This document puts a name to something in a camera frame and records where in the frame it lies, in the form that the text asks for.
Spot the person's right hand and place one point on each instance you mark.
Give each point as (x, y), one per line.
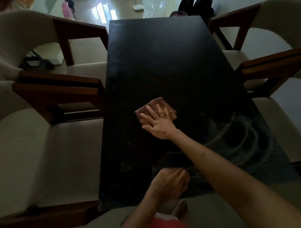
(162, 128)

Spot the person's left hand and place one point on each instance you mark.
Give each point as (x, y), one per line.
(169, 185)

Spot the brown checkered cleaning cloth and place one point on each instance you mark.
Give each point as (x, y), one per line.
(160, 101)

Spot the beige cushioned wooden chair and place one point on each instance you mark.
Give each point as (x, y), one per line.
(277, 14)
(23, 23)
(277, 122)
(58, 152)

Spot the person's right forearm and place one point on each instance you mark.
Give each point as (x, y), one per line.
(235, 178)

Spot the person's red garment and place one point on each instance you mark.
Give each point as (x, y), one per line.
(164, 222)

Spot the black dining table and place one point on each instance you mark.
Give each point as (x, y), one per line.
(164, 58)

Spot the purple plastic basket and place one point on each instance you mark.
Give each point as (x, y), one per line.
(178, 14)

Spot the white power strip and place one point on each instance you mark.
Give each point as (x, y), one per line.
(138, 7)

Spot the black backpack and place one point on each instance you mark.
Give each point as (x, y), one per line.
(184, 5)
(203, 9)

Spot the black wooden stool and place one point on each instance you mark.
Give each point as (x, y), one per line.
(37, 63)

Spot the pink plastic pitcher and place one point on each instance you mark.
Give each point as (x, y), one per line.
(67, 13)

